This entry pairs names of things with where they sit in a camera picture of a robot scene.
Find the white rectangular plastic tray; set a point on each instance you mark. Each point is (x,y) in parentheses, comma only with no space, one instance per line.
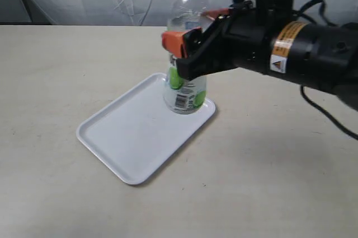
(137,133)

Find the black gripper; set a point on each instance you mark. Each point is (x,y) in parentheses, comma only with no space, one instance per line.
(243,40)

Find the clear plastic bottle white cap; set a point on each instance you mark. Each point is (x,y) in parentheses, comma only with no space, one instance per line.
(183,96)

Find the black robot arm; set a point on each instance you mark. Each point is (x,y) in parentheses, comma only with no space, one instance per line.
(320,57)

